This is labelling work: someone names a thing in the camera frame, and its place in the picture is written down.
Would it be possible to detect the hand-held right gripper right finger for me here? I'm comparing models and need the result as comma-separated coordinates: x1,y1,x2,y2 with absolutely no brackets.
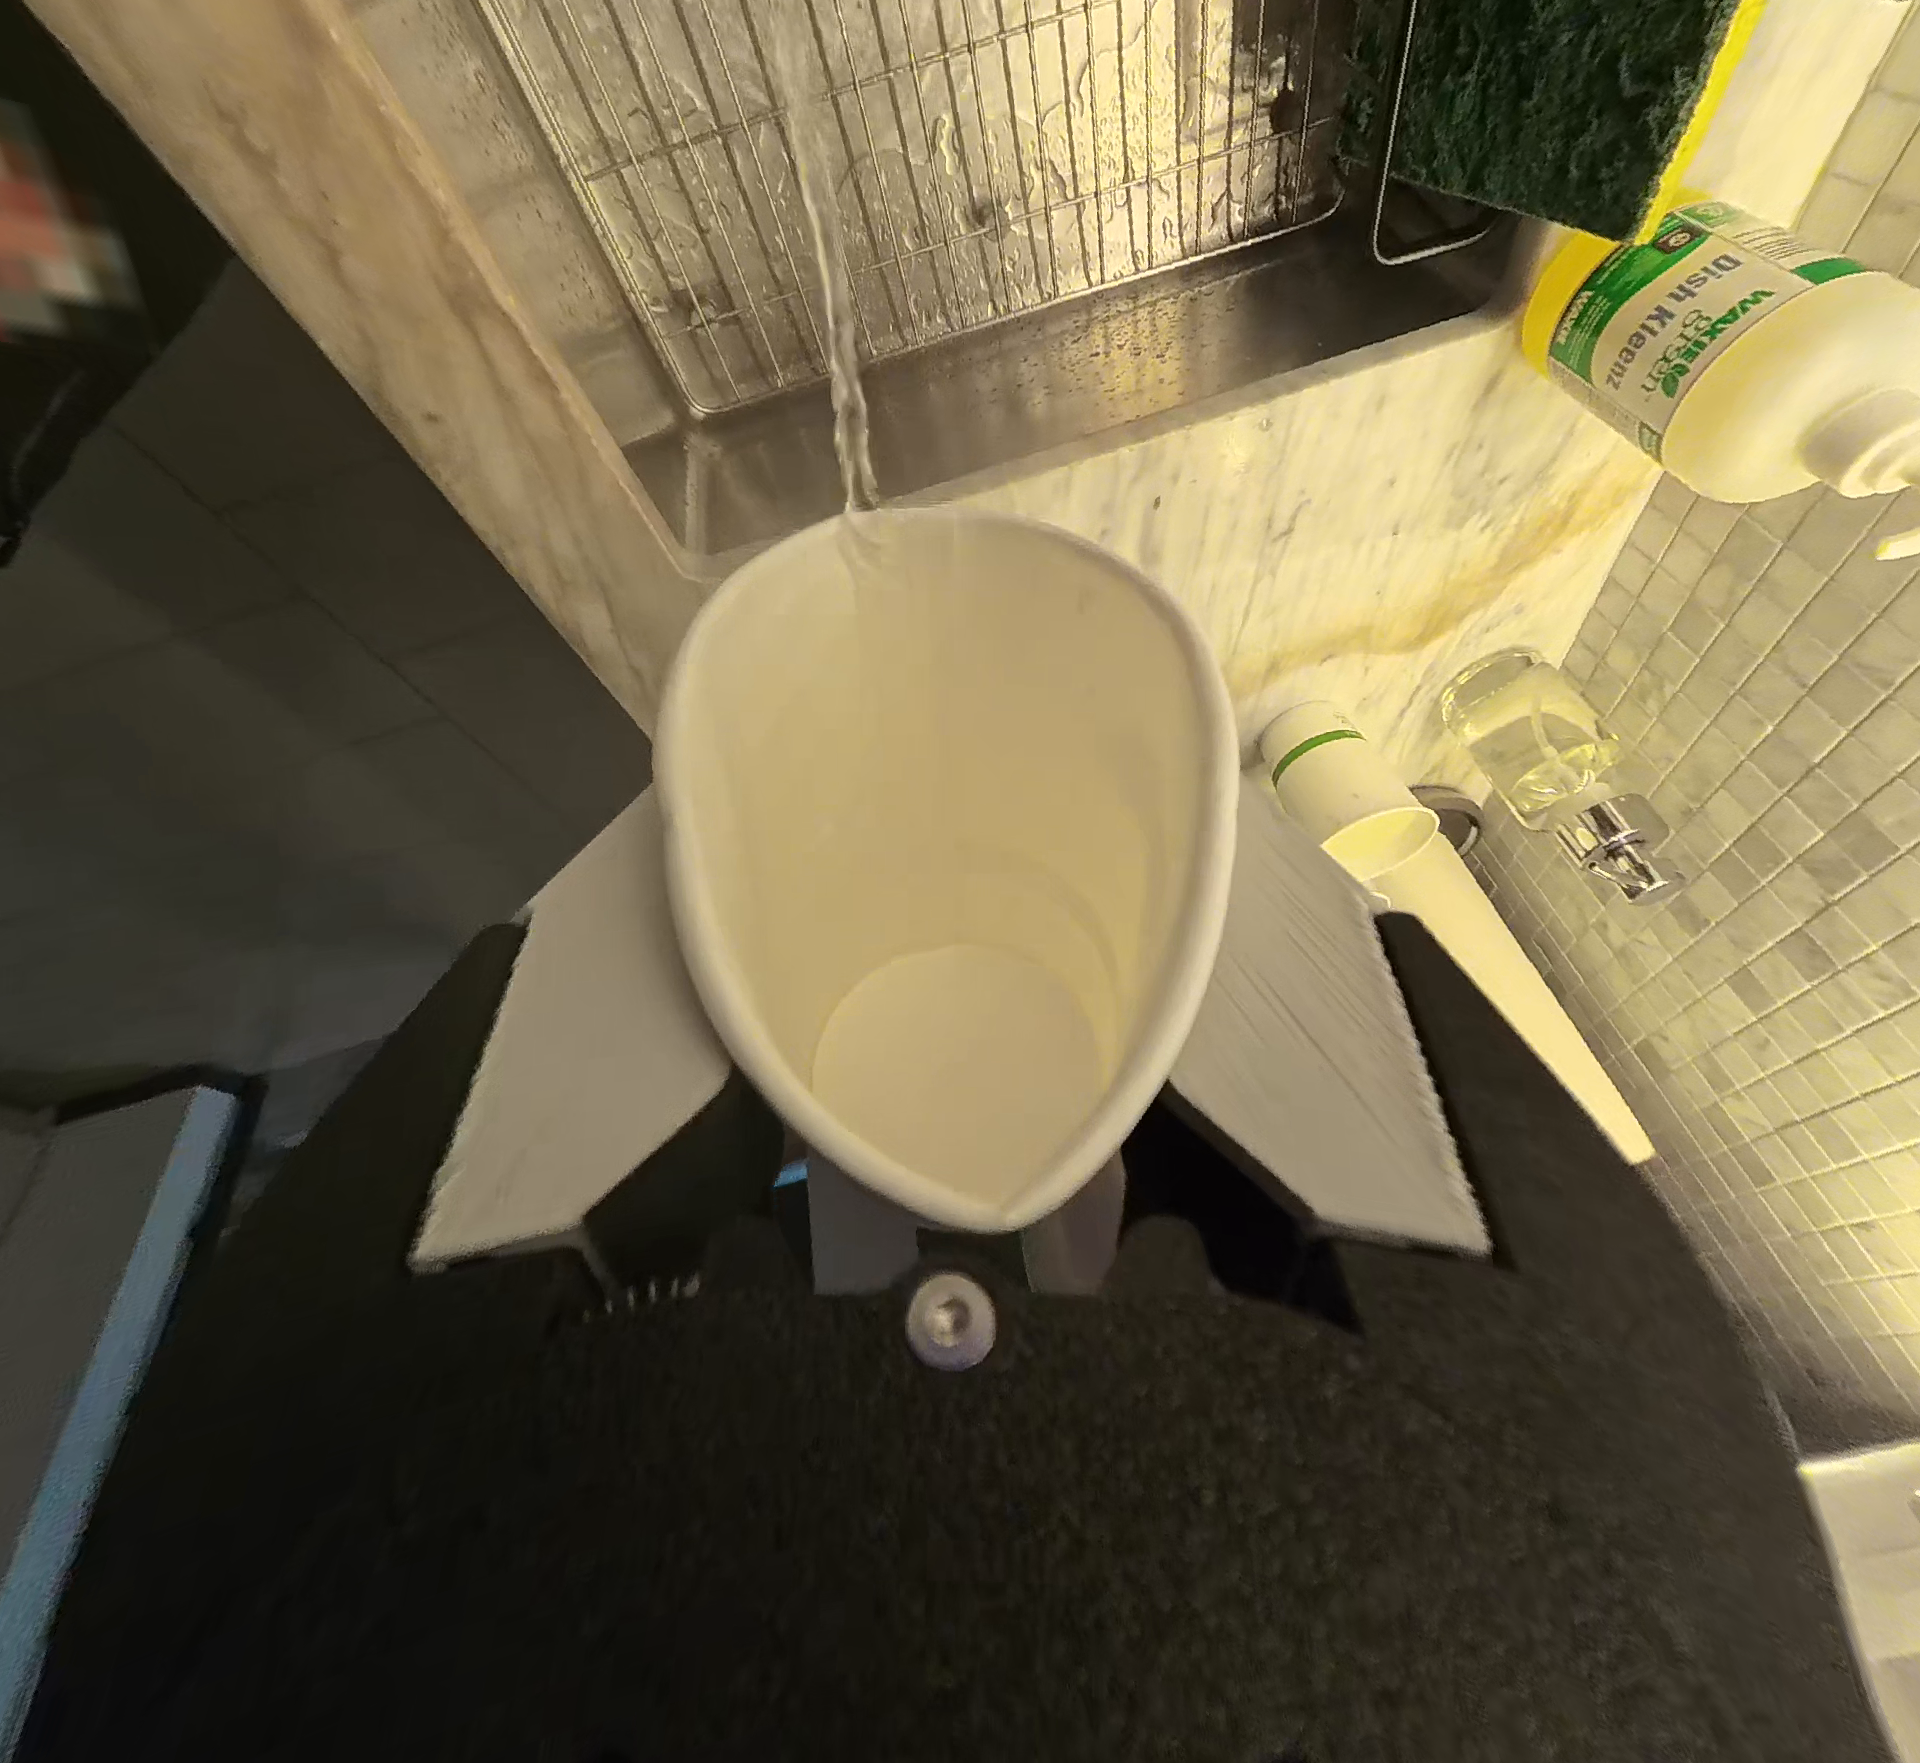
1127,776,1497,1282

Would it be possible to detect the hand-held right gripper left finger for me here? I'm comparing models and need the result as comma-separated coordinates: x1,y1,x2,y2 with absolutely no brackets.
406,789,785,1296

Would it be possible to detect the white paper towel roll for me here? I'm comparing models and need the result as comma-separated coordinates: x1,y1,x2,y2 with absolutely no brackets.
1371,824,1659,1167

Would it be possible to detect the glass soap dispenser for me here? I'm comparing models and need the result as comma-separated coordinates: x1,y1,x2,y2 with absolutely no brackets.
1437,648,1689,908

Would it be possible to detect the grey blue-edged bin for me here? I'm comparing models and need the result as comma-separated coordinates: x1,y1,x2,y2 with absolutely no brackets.
0,1078,248,1697

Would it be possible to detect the stainless steel sink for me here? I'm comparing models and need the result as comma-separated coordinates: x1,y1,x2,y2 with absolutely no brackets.
226,0,1516,580

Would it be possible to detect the dish soap pump bottle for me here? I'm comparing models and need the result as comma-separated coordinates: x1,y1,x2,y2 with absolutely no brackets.
1518,203,1920,504

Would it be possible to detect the green and yellow sponge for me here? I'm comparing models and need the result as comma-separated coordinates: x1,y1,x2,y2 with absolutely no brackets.
1340,0,1804,242

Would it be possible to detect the white wall cabinet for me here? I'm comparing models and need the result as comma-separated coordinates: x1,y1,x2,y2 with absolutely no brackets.
1796,1435,1920,1763

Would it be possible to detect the black wire sponge holder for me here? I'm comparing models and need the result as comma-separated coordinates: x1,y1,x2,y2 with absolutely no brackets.
1349,0,1502,265

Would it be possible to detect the wire sink grid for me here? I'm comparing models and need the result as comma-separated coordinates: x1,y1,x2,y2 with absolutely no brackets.
397,0,1351,415

